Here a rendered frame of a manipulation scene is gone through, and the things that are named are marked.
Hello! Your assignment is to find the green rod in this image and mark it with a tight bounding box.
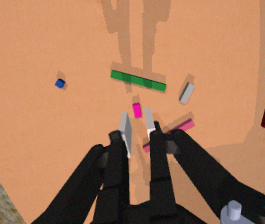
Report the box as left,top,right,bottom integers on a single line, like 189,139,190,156
110,70,167,92

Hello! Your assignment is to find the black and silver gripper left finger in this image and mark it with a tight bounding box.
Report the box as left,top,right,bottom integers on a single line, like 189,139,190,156
31,111,132,224

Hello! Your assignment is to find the small magenta block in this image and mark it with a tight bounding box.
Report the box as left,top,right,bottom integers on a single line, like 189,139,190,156
132,103,142,118

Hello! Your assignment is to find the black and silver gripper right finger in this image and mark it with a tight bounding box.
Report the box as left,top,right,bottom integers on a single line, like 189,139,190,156
144,107,265,224

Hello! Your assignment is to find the pink rod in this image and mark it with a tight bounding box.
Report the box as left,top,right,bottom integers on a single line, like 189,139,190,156
143,118,195,153

